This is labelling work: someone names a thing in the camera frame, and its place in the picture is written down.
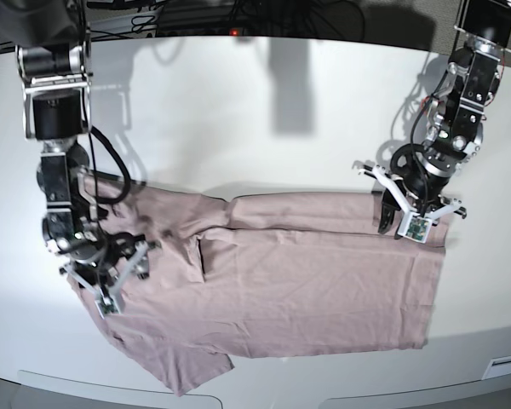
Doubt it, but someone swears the pink T-shirt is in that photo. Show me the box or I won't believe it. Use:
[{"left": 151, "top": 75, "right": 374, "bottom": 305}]
[{"left": 72, "top": 187, "right": 449, "bottom": 395}]

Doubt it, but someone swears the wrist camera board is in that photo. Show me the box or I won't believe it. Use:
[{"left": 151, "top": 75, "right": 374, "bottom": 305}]
[
  {"left": 95, "top": 296, "right": 124, "bottom": 319},
  {"left": 396, "top": 212, "right": 433, "bottom": 244}
]

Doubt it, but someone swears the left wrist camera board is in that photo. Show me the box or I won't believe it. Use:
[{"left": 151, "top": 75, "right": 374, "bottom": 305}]
[{"left": 396, "top": 212, "right": 433, "bottom": 244}]

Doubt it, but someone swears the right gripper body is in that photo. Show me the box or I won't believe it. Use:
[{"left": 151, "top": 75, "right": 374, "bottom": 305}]
[{"left": 60, "top": 232, "right": 162, "bottom": 301}]

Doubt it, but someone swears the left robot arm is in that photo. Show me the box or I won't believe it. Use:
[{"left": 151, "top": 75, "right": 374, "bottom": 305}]
[{"left": 359, "top": 1, "right": 511, "bottom": 243}]

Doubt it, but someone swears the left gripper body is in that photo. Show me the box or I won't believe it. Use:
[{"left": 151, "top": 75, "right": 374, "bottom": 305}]
[{"left": 356, "top": 164, "right": 467, "bottom": 222}]

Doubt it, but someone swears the white label plate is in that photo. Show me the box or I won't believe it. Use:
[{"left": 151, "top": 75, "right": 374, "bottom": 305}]
[{"left": 481, "top": 356, "right": 511, "bottom": 380}]

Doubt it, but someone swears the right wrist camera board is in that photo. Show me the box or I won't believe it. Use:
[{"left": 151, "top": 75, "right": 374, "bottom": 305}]
[{"left": 95, "top": 296, "right": 124, "bottom": 319}]

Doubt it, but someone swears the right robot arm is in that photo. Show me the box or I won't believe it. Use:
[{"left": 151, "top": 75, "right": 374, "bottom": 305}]
[{"left": 0, "top": 1, "right": 158, "bottom": 316}]

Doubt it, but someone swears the black power strip red light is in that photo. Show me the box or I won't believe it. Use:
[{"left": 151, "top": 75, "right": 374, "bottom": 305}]
[{"left": 155, "top": 21, "right": 279, "bottom": 37}]

